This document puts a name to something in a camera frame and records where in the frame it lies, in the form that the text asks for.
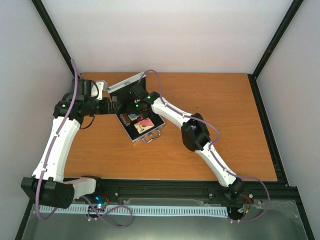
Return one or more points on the aluminium poker case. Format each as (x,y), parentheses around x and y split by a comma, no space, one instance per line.
(127,90)

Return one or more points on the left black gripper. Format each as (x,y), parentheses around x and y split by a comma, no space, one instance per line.
(108,109)

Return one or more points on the blue playing card deck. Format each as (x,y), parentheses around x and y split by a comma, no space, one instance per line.
(132,117)

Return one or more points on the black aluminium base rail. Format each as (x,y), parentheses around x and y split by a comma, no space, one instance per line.
(118,190)

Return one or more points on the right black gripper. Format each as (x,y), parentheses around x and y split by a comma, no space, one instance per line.
(131,110)

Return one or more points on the right base wiring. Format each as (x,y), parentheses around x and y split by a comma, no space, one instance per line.
(243,207)

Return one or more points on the left black frame post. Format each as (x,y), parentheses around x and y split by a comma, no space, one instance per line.
(46,19)

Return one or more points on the red playing card deck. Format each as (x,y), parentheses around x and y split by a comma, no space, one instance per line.
(144,125)

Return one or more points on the right black frame post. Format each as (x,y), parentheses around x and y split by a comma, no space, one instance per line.
(281,29)

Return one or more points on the left base circuit board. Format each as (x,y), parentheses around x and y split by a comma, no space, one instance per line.
(102,201)

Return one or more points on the red dice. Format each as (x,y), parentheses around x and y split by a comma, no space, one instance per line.
(140,119)

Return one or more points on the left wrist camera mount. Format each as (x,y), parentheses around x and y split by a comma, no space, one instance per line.
(98,88)

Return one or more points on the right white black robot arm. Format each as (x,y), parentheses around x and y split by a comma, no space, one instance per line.
(195,137)

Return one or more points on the white slotted cable duct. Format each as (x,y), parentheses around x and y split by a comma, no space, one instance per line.
(143,210)

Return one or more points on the black frame post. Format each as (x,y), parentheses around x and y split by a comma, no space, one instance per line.
(46,19)
(281,29)

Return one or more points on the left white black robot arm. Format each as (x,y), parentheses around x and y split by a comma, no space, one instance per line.
(46,185)

